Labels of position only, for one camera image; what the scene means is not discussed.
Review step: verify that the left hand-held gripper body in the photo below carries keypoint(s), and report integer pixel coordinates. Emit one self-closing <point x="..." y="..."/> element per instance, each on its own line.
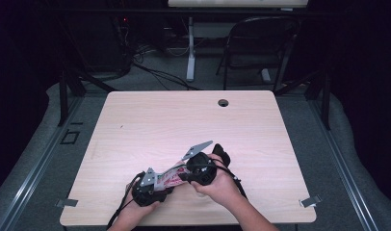
<point x="147" y="195"/>

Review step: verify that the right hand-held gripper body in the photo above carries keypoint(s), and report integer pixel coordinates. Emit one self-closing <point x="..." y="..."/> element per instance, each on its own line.
<point x="201" y="170"/>

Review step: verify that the pink and white plastic bag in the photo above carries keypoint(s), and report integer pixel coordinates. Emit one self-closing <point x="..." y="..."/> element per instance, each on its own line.
<point x="169" y="178"/>

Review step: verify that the person's left hand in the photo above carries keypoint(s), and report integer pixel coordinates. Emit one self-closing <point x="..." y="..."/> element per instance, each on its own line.
<point x="135" y="215"/>

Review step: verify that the person's right hand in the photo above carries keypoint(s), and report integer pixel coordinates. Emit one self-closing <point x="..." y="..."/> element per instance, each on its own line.
<point x="221" y="189"/>

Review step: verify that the grey tape piece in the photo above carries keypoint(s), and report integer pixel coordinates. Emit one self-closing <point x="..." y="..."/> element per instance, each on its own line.
<point x="309" y="201"/>
<point x="66" y="203"/>

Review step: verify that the white desk leg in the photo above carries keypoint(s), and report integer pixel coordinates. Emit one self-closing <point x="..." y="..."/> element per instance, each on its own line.
<point x="191" y="57"/>

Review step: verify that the black metal stand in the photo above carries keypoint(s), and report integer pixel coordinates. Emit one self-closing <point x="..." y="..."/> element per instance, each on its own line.
<point x="325" y="102"/>
<point x="63" y="96"/>

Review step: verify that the black folding chair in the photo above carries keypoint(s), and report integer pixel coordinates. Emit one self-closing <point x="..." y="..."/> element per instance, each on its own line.
<point x="261" y="35"/>

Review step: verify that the dark computer tower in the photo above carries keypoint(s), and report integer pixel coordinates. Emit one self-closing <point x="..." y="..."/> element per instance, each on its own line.
<point x="97" y="45"/>

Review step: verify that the metal floor rail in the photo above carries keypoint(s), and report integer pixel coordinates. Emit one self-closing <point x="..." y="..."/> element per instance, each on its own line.
<point x="39" y="166"/>
<point x="341" y="166"/>

